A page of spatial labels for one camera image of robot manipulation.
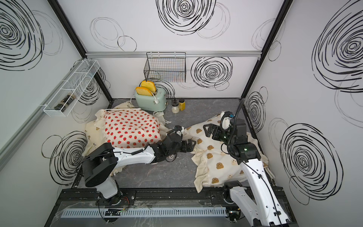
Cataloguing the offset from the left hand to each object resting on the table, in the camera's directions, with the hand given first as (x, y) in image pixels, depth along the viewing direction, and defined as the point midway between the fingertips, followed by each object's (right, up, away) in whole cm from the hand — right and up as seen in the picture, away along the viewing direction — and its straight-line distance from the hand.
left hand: (191, 143), depth 83 cm
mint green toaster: (-31, +25, +19) cm, 44 cm away
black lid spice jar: (-11, +24, +22) cm, 35 cm away
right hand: (+9, +10, -10) cm, 17 cm away
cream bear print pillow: (+11, -13, -6) cm, 18 cm away
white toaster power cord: (-24, +27, +16) cm, 39 cm away
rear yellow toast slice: (-29, +38, +19) cm, 51 cm away
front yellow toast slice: (-34, +33, +17) cm, 50 cm away
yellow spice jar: (-6, +24, +25) cm, 35 cm away
